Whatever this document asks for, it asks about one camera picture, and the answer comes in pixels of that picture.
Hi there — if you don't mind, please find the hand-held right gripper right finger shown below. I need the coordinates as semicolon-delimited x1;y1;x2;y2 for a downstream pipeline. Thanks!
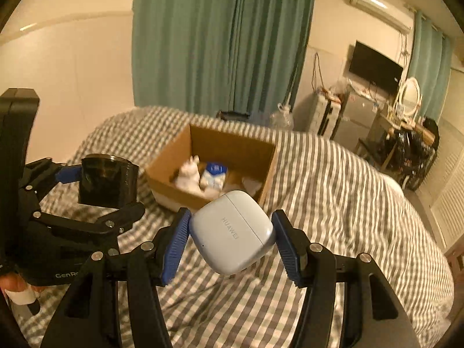
271;209;423;348

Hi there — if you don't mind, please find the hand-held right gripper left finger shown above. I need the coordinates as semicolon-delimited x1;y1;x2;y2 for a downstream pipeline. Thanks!
40;207;193;348

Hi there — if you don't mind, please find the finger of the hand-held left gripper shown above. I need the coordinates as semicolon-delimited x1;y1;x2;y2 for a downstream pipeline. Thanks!
32;202;146;235
20;157;85;198

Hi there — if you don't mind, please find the black cylindrical jar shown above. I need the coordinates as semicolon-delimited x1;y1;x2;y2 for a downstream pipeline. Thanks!
78;154;140;209

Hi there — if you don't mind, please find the white earbud case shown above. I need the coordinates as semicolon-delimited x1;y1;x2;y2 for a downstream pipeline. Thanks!
189;189;276;276

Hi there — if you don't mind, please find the white sock bundle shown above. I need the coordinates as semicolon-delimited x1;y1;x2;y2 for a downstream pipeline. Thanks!
173;155;202;191

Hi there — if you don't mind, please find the white bandage roll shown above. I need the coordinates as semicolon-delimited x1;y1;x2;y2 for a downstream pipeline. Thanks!
242;177;267;193

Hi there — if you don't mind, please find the floral tissue pack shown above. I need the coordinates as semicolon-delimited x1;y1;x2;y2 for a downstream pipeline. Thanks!
200;162;228;193

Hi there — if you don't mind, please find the brown cardboard box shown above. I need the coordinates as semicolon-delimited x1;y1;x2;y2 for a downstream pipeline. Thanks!
145;123;278;214

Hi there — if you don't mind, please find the person's left hand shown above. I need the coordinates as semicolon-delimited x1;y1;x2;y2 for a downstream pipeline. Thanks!
0;273;37;306

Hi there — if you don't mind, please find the green checkered blanket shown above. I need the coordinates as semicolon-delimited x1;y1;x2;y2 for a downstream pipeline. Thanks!
16;105;455;348

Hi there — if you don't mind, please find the white suitcase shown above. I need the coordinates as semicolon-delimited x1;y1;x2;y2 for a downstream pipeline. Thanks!
312;92;343;136

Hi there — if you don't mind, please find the wooden dressing table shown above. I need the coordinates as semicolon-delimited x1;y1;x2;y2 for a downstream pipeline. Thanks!
357;116;403;168

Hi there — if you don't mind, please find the grey mini fridge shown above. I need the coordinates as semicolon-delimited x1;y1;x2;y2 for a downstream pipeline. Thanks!
331;85;381;146

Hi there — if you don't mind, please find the clear plastic bag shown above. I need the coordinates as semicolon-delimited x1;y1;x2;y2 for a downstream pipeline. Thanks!
331;78;351;97

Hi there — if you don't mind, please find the wide green curtain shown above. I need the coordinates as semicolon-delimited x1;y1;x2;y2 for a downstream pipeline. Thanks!
132;0;240;115

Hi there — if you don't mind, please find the white louvered wardrobe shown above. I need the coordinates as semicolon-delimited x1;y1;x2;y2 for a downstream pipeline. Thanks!
429;67;464;251

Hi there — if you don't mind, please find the white oval mirror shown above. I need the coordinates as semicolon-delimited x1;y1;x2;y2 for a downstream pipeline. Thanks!
397;77;423;119

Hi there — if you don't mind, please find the narrow green curtain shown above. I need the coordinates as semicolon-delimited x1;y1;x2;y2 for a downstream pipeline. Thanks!
408;9;454;124

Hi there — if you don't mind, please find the white air conditioner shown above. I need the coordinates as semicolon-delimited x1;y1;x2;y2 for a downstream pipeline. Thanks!
350;0;414;34

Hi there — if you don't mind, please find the wall cable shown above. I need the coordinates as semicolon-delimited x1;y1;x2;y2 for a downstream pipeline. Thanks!
312;52;327;92

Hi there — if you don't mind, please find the black wall television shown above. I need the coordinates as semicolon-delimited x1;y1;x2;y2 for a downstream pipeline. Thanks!
349;41;404;95

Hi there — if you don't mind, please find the air conditioner cable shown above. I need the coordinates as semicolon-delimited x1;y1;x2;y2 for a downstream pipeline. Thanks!
397;31;413;66

